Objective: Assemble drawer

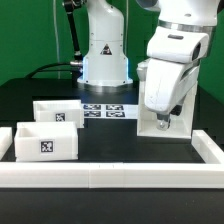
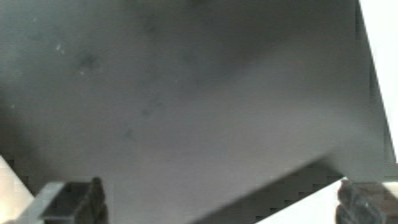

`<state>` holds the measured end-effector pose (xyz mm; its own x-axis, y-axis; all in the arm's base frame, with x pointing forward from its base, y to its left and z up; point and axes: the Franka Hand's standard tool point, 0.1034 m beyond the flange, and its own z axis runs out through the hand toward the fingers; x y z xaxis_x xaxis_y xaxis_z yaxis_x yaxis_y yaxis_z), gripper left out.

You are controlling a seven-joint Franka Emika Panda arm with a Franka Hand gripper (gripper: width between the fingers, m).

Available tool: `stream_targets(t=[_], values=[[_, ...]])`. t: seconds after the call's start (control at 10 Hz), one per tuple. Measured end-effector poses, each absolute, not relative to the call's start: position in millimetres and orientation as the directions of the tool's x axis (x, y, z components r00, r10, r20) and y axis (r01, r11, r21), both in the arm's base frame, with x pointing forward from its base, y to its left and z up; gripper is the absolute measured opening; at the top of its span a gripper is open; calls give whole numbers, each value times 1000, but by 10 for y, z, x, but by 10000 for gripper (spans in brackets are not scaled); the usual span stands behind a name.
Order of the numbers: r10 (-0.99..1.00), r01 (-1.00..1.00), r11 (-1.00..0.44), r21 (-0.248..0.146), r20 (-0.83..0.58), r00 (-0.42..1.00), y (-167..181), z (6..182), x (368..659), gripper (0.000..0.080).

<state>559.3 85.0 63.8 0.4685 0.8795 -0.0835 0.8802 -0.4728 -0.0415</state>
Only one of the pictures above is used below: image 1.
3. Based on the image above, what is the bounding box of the white front fence rail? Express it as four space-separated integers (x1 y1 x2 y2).
0 162 224 189

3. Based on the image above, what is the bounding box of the white drawer tray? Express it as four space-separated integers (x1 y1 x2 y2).
14 122 78 162
33 100 84 128

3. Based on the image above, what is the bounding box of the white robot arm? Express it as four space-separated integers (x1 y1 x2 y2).
81 0 222 130

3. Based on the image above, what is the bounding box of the white left fence rail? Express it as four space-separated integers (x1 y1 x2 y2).
0 127 13 160

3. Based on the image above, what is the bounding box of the black cable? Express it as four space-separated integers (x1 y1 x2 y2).
25 62 83 79

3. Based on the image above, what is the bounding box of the white drawer cabinet box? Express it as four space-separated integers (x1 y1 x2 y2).
137 59 200 139

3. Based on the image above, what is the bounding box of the white right fence rail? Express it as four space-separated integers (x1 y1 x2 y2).
191 130 224 165

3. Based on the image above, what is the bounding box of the fiducial marker sheet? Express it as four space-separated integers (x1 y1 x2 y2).
83 104 138 119

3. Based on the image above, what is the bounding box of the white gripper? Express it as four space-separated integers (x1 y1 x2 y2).
144 27 210 130

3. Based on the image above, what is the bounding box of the white front drawer tray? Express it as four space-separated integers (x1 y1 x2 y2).
14 122 78 162

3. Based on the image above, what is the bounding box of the white fence rail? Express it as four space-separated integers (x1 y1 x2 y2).
191 130 224 165
0 162 224 189
0 127 13 160

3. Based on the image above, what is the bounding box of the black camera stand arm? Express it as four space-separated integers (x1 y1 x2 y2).
63 0 87 64

